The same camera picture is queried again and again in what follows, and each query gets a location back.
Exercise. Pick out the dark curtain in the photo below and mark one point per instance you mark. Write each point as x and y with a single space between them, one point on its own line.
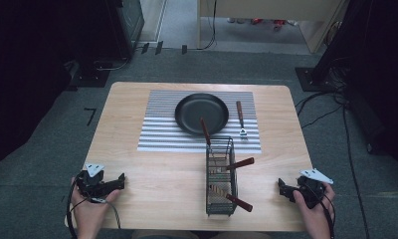
379 66
28 66

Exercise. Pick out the light wooden desk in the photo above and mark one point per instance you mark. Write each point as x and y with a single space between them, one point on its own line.
270 8

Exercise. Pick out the black round plate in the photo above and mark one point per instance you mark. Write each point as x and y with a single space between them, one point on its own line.
193 111

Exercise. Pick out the person's right hand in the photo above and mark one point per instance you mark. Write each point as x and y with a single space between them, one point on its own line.
314 212

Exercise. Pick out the red shoes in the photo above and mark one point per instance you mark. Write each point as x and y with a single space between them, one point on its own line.
268 22

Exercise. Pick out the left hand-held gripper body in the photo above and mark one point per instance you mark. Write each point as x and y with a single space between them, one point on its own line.
91 184

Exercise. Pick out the black stand base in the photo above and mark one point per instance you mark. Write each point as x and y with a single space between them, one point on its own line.
314 79
91 74

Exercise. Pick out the dark cabinet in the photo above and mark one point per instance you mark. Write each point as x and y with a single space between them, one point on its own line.
129 26

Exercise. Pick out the person's left hand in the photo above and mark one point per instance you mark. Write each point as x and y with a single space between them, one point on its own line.
89 210

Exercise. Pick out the grey striped placemat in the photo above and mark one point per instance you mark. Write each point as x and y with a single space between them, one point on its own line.
160 139

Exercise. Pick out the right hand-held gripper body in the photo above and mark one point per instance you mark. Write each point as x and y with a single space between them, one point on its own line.
311 189

